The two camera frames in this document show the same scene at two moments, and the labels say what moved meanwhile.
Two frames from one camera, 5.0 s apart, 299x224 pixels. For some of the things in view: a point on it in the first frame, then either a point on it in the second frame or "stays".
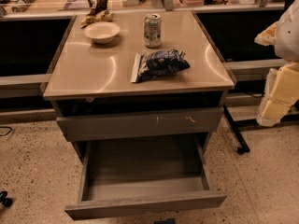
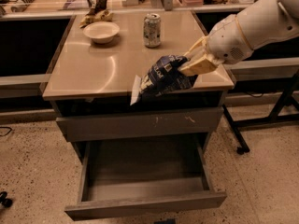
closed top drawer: [140, 124] stays
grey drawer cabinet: [137, 77] stays
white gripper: [288, 37] to [226, 41]
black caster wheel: [6, 202] stays
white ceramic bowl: [102, 32] stays
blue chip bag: [157, 63] to [165, 77]
